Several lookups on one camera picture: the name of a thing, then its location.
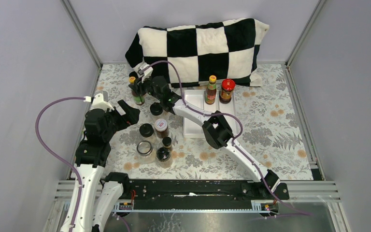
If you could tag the yellow cap sauce bottle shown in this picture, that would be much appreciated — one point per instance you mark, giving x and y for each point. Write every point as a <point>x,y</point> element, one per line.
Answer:
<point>138,99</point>
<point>210,92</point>

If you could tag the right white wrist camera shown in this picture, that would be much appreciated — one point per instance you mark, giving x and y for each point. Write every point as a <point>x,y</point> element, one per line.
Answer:
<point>145,71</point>

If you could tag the black and white checkered pillow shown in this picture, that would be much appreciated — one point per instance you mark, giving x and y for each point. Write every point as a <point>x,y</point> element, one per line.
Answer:
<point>188,55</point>

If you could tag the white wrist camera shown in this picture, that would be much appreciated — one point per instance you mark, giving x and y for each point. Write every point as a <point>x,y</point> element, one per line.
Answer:
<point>145,71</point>
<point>99,101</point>

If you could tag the black spout lid shaker jar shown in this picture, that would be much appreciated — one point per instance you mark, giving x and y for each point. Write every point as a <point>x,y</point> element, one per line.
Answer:
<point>156,111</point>

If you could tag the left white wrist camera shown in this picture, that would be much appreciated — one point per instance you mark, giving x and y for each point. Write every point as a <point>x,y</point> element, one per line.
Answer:
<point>99,101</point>

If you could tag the glass jar with metal lid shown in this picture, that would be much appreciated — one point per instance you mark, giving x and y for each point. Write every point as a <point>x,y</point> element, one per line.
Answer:
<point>146,152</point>

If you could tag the small black pepper bottle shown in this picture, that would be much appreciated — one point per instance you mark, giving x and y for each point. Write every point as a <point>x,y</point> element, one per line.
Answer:
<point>167,143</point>

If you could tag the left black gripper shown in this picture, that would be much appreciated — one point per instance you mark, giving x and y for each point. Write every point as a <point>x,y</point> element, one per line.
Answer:
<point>131,117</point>

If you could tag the floral patterned table mat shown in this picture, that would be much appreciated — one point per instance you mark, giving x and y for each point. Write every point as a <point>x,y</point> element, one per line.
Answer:
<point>270,134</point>

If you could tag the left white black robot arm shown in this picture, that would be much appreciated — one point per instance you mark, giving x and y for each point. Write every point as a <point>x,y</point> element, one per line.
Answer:
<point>87,212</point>

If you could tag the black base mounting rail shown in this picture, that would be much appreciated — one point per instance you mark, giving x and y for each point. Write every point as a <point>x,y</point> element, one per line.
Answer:
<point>184,194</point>

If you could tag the black perforated lid spice jar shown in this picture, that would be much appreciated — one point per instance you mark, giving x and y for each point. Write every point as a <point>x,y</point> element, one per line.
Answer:
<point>164,158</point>

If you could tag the red lid chili sauce jar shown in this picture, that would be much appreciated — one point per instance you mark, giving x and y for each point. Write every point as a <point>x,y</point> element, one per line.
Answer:
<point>227,88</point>

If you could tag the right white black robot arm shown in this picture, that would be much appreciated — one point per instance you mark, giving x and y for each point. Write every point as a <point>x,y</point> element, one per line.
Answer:
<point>220,129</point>

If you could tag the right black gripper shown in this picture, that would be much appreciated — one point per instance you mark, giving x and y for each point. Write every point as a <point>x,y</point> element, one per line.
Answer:
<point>135,88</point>

